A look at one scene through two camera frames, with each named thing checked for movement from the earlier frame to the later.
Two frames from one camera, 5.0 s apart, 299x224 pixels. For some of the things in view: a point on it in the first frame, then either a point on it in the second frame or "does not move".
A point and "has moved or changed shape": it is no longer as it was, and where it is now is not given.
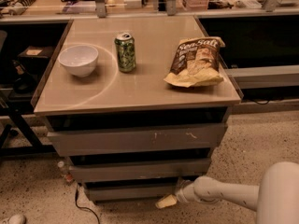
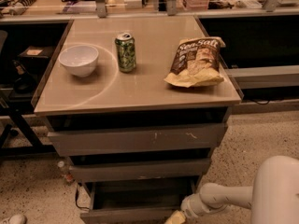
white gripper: (181, 190) → (189, 208)
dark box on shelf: (37, 52) does not move
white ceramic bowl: (80, 60) does not move
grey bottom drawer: (136, 191) has moved or changed shape
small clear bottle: (64, 174) does not move
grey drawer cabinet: (138, 105) does not move
